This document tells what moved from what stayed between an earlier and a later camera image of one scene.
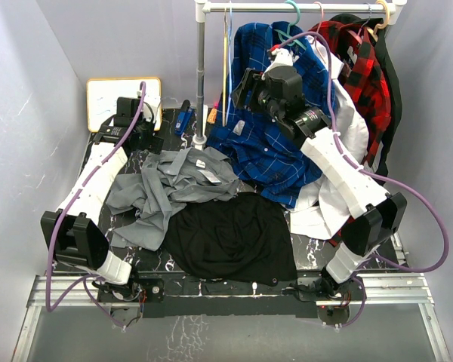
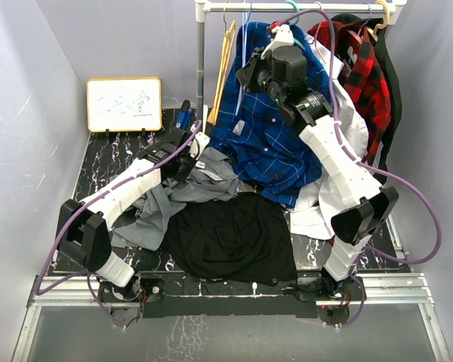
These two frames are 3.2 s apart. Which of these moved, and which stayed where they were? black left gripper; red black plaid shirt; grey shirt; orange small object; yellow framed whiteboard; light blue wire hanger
Moved: black left gripper; light blue wire hanger
Stayed: yellow framed whiteboard; grey shirt; orange small object; red black plaid shirt
